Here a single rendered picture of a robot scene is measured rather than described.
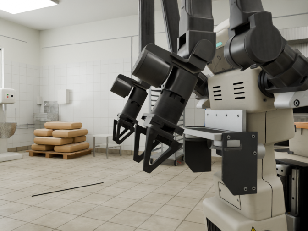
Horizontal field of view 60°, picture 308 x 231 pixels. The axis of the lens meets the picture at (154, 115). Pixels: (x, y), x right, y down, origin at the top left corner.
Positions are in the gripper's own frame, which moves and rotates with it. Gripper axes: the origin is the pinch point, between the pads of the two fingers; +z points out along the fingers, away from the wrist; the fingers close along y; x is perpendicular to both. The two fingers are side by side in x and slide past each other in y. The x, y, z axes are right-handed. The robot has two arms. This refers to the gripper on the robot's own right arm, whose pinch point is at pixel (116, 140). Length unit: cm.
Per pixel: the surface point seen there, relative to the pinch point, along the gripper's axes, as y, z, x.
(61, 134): -466, 54, -34
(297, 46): -200, -203, 193
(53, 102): -613, 6, -89
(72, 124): -481, 29, -23
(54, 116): -597, 35, -70
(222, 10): -351, -282, 126
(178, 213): -142, 43, 105
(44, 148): -497, 97, -52
